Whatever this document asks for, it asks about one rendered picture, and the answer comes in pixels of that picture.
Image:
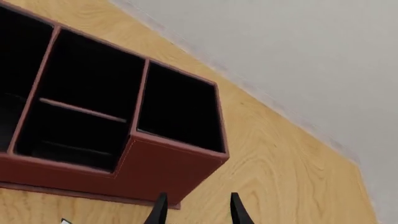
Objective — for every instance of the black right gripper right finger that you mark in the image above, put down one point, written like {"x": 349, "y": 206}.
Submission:
{"x": 240, "y": 212}

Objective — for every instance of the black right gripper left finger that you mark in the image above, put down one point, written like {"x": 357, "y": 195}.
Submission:
{"x": 160, "y": 211}

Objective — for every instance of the book with white cover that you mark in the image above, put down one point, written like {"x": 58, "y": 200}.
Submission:
{"x": 65, "y": 221}

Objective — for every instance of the red-brown desk caddy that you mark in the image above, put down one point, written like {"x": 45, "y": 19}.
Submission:
{"x": 168, "y": 172}

